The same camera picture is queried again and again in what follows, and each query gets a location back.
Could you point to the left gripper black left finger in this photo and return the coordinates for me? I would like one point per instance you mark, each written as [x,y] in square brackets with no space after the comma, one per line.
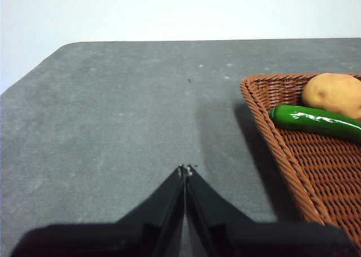
[127,237]

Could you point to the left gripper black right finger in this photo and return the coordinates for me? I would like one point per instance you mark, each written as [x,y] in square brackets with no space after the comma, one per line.
[253,240]

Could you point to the brown wicker basket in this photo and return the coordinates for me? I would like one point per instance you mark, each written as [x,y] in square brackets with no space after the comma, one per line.
[324,169]

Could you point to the green chili pepper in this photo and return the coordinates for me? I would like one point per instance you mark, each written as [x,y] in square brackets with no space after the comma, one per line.
[310,121]

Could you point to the yellow-brown potato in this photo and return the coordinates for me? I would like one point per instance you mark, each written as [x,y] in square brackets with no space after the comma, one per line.
[332,96]

